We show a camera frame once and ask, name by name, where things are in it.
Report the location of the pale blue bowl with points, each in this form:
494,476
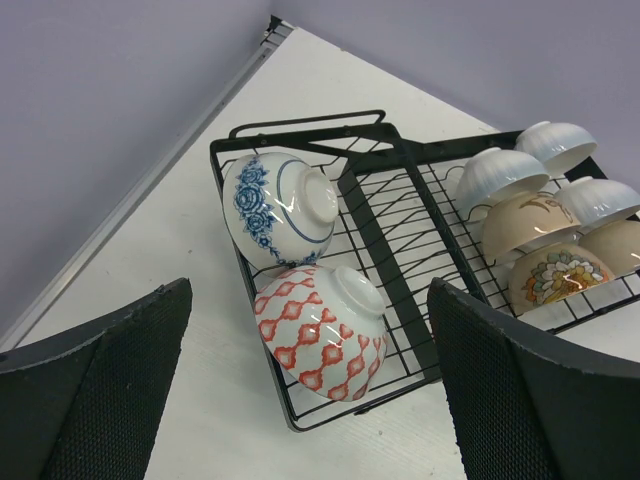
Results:
598,202
559,146
494,175

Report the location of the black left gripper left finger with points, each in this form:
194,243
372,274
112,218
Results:
87,402

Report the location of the beige bowl brown motif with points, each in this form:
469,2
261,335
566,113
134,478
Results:
524,223

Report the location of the beige bowl colourful flower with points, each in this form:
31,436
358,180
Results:
553,273

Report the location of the pale blue bowl rear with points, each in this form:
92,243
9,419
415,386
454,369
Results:
559,146

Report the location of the pale blue bowl left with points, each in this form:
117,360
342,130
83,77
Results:
494,175

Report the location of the pale blue bowl right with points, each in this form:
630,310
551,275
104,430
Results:
598,202

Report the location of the blue floral white bowl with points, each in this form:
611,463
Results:
280,212

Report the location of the plain beige bowl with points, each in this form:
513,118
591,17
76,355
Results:
616,244

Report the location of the black wire dish rack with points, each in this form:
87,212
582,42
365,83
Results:
397,225

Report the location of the red patterned white bowl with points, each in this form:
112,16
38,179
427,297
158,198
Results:
325,327

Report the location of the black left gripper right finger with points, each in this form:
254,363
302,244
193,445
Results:
527,404

